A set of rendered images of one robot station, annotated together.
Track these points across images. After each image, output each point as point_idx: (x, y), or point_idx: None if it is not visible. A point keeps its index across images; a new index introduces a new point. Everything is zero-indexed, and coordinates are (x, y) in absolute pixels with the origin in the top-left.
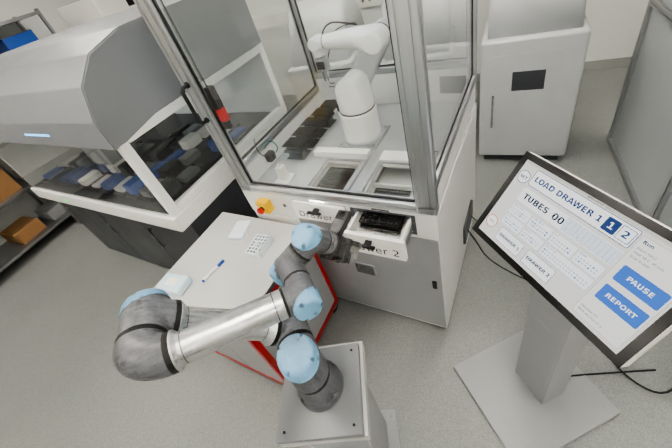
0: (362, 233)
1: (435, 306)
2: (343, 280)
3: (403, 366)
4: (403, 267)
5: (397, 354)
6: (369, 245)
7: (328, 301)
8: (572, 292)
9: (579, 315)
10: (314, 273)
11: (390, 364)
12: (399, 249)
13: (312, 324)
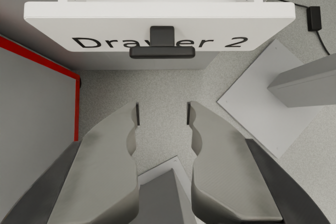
0: (134, 5)
1: (204, 59)
2: (78, 58)
3: (172, 116)
4: None
5: (163, 107)
6: (174, 47)
7: (69, 87)
8: None
9: None
10: (28, 74)
11: (160, 119)
12: (260, 33)
13: (63, 126)
